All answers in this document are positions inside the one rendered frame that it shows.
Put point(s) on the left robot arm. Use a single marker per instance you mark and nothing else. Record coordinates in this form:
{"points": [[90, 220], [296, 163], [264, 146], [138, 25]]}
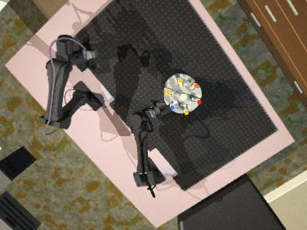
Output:
{"points": [[63, 63]]}

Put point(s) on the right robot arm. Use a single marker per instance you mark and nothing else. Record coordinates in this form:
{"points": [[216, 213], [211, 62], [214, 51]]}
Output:
{"points": [[144, 162]]}

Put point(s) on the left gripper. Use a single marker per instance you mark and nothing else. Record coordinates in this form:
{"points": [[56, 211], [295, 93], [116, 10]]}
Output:
{"points": [[85, 56]]}

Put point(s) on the white pipette with yellow button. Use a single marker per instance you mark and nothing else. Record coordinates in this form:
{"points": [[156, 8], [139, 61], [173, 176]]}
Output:
{"points": [[180, 80], [169, 91]]}

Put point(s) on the white pipette with blue push button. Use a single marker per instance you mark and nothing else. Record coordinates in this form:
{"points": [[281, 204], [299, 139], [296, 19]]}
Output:
{"points": [[172, 104]]}

